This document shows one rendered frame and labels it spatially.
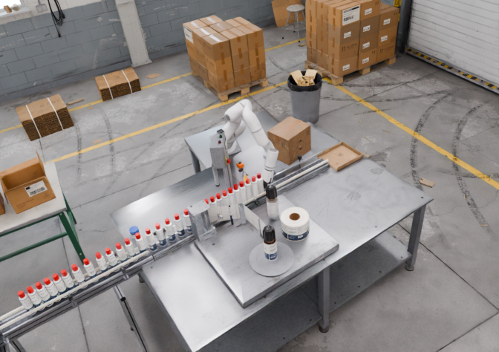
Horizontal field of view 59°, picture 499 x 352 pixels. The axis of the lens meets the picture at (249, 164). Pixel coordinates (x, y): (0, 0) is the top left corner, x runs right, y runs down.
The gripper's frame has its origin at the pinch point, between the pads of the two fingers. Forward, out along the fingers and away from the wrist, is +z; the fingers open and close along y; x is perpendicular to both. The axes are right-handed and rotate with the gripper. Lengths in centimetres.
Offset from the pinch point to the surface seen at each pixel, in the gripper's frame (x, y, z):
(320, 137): 87, -36, -19
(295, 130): 42, -25, -34
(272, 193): -19.8, 31.8, -14.7
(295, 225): -15, 57, -3
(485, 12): 387, -91, -148
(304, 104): 179, -160, -1
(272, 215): -13.7, 31.1, 6.0
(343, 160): 78, 5, -17
